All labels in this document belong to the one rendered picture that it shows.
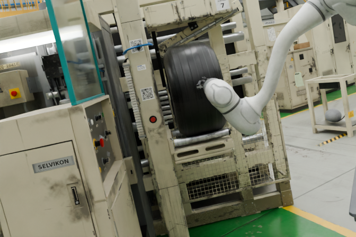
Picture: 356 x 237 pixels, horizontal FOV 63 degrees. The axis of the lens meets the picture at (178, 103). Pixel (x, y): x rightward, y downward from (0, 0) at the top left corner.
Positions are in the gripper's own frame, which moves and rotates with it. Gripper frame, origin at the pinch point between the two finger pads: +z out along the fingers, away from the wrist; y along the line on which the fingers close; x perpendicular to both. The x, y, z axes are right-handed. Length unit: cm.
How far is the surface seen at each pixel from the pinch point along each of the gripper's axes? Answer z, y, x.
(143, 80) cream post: 24.4, 32.4, -2.8
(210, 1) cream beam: 56, -22, -42
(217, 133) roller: 11.5, -3.8, 34.8
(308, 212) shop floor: 46, -70, 132
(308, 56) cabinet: 444, -292, 80
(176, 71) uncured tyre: 8.2, 13.3, -6.4
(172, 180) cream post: 15, 28, 61
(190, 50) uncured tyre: 17.6, 2.4, -15.3
